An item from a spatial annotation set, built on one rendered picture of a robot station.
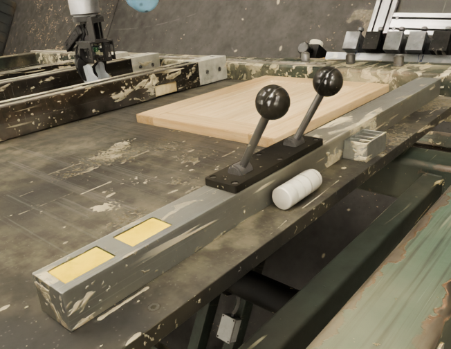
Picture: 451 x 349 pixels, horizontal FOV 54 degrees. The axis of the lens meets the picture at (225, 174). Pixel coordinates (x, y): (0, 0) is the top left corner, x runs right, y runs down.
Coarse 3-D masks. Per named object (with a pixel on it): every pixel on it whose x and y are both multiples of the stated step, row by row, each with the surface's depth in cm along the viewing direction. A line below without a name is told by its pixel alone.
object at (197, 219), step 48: (384, 96) 89; (432, 96) 98; (336, 144) 67; (192, 192) 52; (240, 192) 51; (96, 240) 43; (144, 240) 43; (192, 240) 47; (48, 288) 37; (96, 288) 38
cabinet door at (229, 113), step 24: (216, 96) 110; (240, 96) 109; (312, 96) 104; (336, 96) 101; (360, 96) 99; (144, 120) 98; (168, 120) 92; (192, 120) 90; (216, 120) 89; (240, 120) 89; (288, 120) 85; (312, 120) 84; (264, 144) 77
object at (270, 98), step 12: (276, 84) 48; (264, 96) 46; (276, 96) 46; (288, 96) 47; (264, 108) 47; (276, 108) 46; (288, 108) 47; (264, 120) 49; (252, 144) 51; (228, 168) 54; (240, 168) 53
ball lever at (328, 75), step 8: (320, 72) 55; (328, 72) 55; (336, 72) 55; (320, 80) 55; (328, 80) 54; (336, 80) 54; (320, 88) 55; (328, 88) 55; (336, 88) 55; (320, 96) 57; (328, 96) 56; (312, 104) 58; (312, 112) 59; (304, 120) 60; (304, 128) 61; (296, 136) 62; (288, 144) 62; (296, 144) 61
